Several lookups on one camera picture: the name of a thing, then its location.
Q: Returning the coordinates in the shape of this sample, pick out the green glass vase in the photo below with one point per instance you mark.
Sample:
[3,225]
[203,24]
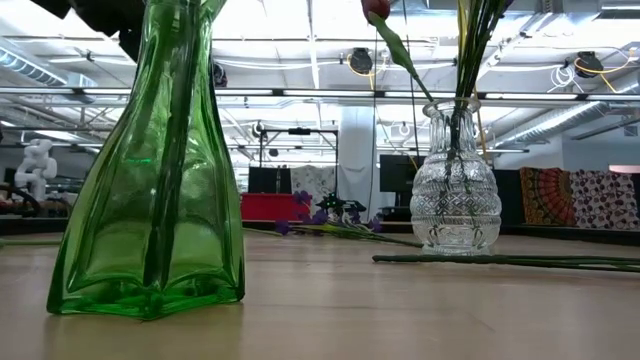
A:
[115,225]

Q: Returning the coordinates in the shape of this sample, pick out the tulip with green stem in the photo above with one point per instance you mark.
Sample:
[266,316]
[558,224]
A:
[395,42]

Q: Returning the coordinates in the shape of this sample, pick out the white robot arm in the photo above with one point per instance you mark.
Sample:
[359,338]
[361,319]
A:
[37,165]

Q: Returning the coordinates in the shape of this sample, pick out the small black robot arm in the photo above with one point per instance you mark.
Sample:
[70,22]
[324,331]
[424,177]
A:
[345,205]

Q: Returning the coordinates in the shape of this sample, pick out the clear cut glass vase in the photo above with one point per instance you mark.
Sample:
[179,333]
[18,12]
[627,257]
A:
[455,210]

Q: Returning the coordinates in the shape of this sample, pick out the red box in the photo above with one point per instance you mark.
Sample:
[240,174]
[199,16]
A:
[270,207]

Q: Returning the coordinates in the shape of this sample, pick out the white patterned cloth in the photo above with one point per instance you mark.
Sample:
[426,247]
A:
[312,180]

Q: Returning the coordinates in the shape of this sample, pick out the black monitor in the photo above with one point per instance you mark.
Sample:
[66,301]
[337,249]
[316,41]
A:
[397,172]

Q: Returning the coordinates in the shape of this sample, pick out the black panel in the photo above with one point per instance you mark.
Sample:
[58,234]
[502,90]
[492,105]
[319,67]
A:
[510,200]

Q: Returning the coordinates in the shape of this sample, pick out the orange mandala tapestry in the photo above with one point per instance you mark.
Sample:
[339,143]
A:
[547,197]

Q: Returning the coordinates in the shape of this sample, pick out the white maroon dotted tapestry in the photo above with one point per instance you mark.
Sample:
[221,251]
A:
[605,200]

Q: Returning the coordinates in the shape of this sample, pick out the pink board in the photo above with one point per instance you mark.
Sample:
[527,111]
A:
[625,169]

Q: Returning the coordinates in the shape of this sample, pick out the silver ventilation duct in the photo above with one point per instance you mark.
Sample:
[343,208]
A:
[30,67]
[560,117]

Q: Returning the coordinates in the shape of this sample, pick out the black camera rig frame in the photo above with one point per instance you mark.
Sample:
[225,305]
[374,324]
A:
[300,131]

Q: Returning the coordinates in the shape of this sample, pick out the black aluminium table frame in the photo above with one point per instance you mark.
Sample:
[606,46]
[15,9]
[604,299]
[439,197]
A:
[575,234]

